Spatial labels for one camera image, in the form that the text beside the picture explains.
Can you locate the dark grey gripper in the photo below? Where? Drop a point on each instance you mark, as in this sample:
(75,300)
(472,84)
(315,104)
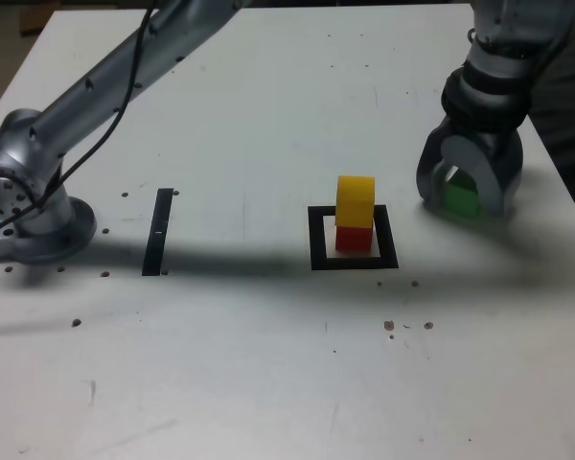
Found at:
(484,135)

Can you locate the green cube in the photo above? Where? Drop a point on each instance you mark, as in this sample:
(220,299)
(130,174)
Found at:
(460,199)

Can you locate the yellow cube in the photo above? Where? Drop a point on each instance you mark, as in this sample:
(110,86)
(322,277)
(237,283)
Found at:
(355,203)

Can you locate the red cube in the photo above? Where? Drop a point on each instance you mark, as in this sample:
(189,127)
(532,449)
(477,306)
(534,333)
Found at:
(353,239)

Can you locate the black tape square outline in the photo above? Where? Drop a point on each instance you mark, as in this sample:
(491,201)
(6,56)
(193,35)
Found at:
(316,239)

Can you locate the black tape strip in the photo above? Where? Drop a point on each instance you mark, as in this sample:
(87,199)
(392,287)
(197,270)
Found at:
(155,230)

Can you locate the brown cardboard box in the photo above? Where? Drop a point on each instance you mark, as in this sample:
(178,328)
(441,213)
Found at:
(33,19)

